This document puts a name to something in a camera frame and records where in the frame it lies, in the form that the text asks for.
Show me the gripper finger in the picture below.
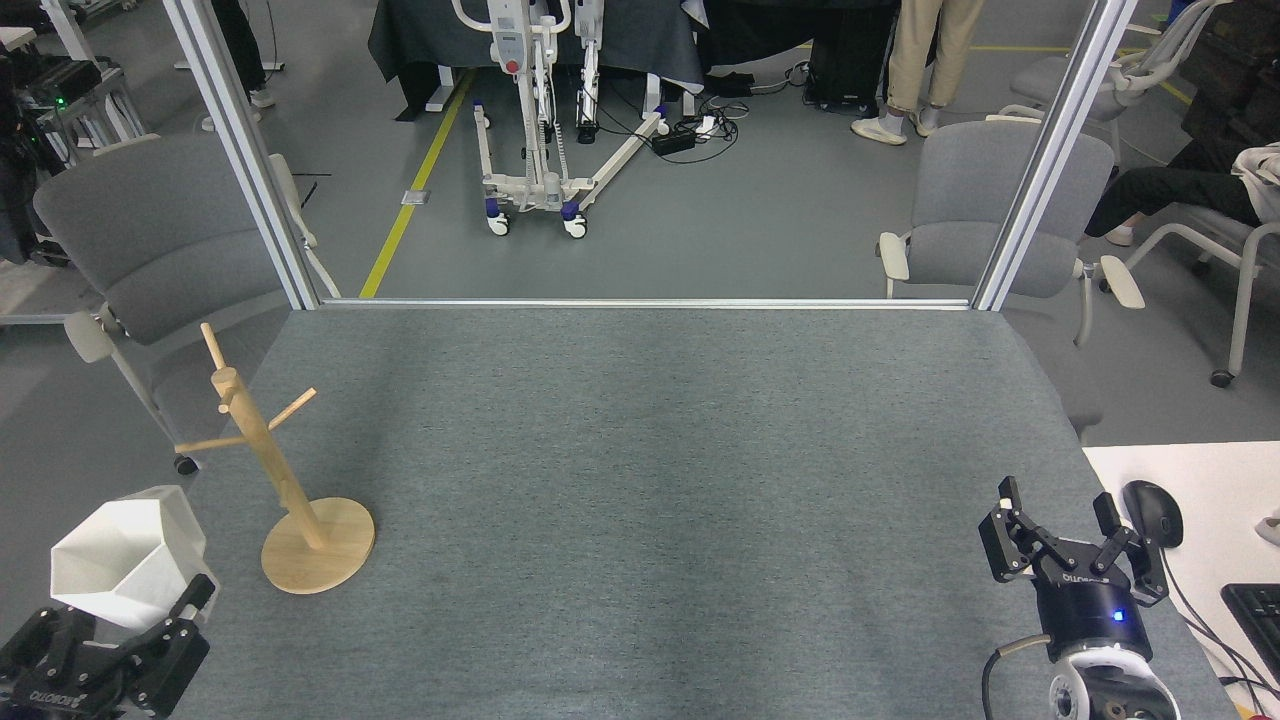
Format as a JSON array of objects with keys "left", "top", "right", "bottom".
[
  {"left": 0, "top": 607, "right": 99, "bottom": 681},
  {"left": 125, "top": 573, "right": 218, "bottom": 716},
  {"left": 1092, "top": 490, "right": 1169, "bottom": 607},
  {"left": 978, "top": 476, "right": 1063, "bottom": 583}
]

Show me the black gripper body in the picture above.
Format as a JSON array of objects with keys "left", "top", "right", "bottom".
[
  {"left": 1030, "top": 560, "right": 1151, "bottom": 666},
  {"left": 0, "top": 660, "right": 136, "bottom": 720}
]

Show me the white faceted cup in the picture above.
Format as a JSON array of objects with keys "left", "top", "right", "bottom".
[{"left": 50, "top": 485, "right": 209, "bottom": 631}]

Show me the wooden cup rack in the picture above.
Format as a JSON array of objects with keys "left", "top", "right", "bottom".
[{"left": 175, "top": 322, "right": 376, "bottom": 596}]

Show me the black computer mouse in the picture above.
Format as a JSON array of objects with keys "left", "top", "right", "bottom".
[{"left": 1121, "top": 480, "right": 1185, "bottom": 549}]

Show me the white desk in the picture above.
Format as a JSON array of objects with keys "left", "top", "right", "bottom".
[{"left": 1083, "top": 440, "right": 1280, "bottom": 720}]

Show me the black keyboard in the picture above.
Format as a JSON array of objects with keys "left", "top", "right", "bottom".
[{"left": 1221, "top": 583, "right": 1280, "bottom": 681}]

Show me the grey upholstered chair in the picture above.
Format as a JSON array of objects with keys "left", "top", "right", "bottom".
[
  {"left": 878, "top": 118, "right": 1146, "bottom": 441},
  {"left": 33, "top": 133, "right": 341, "bottom": 476}
]

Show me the person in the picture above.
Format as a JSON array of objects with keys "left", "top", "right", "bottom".
[
  {"left": 200, "top": 0, "right": 276, "bottom": 131},
  {"left": 850, "top": 0, "right": 983, "bottom": 147},
  {"left": 1083, "top": 140, "right": 1280, "bottom": 247}
]

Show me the white office chair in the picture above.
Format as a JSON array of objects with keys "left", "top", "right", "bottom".
[{"left": 998, "top": 0, "right": 1231, "bottom": 166}]

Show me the black case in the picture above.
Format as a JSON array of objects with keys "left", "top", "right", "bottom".
[{"left": 808, "top": 10, "right": 896, "bottom": 111}]

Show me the metal equipment cart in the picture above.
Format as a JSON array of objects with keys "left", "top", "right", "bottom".
[{"left": 15, "top": 57, "right": 146, "bottom": 151}]

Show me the dark cloth covered table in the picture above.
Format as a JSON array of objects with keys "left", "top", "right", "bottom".
[{"left": 367, "top": 0, "right": 706, "bottom": 121}]

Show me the white stand on wheels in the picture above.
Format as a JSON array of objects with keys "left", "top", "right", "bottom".
[{"left": 450, "top": 0, "right": 671, "bottom": 239}]

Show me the black mouse cable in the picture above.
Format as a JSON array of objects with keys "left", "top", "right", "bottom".
[{"left": 1160, "top": 545, "right": 1280, "bottom": 691}]

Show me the white frame chair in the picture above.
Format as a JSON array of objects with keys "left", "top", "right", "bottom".
[{"left": 1125, "top": 200, "right": 1280, "bottom": 389}]

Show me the silver aluminium post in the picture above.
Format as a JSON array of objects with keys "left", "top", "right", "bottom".
[
  {"left": 970, "top": 0, "right": 1141, "bottom": 311},
  {"left": 160, "top": 0, "right": 323, "bottom": 311}
]

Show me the silver aluminium rail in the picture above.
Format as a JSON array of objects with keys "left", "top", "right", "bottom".
[{"left": 320, "top": 297, "right": 976, "bottom": 311}]

